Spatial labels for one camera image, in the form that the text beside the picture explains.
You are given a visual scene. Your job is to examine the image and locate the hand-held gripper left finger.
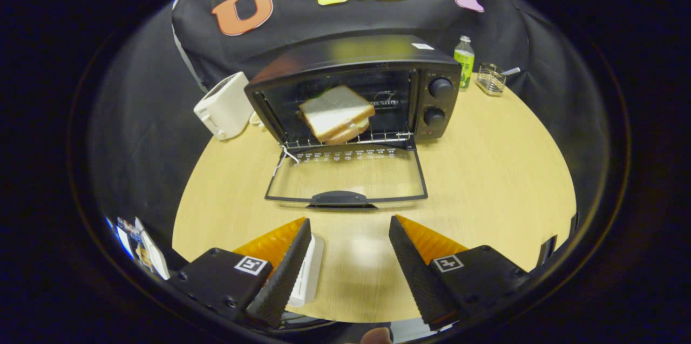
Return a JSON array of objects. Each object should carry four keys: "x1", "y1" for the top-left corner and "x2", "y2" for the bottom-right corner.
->
[{"x1": 168, "y1": 218, "x2": 313, "y2": 329}]

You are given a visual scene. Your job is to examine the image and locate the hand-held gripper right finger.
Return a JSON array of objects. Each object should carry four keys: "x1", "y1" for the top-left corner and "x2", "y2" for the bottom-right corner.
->
[{"x1": 389, "y1": 215, "x2": 532, "y2": 328}]

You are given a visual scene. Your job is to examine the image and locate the lettuce sandwich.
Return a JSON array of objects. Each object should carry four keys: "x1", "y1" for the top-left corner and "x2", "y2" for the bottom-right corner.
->
[{"x1": 298, "y1": 85, "x2": 376, "y2": 146}]

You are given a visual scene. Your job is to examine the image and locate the black toaster oven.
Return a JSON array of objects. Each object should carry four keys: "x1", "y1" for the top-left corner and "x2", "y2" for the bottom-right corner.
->
[{"x1": 244, "y1": 35, "x2": 463, "y2": 210}]

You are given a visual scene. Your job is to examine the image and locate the white pop-up toaster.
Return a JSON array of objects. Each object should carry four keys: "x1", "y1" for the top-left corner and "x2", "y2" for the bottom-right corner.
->
[{"x1": 193, "y1": 71, "x2": 254, "y2": 141}]

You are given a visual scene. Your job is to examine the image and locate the white rectangular tray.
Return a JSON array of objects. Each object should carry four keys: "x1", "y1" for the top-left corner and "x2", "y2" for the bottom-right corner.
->
[{"x1": 287, "y1": 234, "x2": 326, "y2": 308}]

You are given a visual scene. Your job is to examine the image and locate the black clamp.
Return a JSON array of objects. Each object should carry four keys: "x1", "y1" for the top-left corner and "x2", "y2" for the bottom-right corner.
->
[{"x1": 537, "y1": 213, "x2": 579, "y2": 268}]

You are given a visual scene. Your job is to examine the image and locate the blue white packaging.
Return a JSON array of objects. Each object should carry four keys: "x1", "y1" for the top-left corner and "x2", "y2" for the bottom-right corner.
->
[{"x1": 111, "y1": 217, "x2": 171, "y2": 281}]

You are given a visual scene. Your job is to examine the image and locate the green label plastic bottle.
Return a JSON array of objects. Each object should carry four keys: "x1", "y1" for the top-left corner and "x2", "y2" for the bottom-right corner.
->
[{"x1": 453, "y1": 35, "x2": 476, "y2": 90}]

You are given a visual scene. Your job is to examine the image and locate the white string tie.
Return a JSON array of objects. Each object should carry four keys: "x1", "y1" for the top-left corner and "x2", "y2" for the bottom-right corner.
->
[{"x1": 273, "y1": 145, "x2": 301, "y2": 176}]

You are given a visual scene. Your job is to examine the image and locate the wire mesh holder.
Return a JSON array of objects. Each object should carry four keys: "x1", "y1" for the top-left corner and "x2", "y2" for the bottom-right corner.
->
[{"x1": 476, "y1": 62, "x2": 507, "y2": 97}]

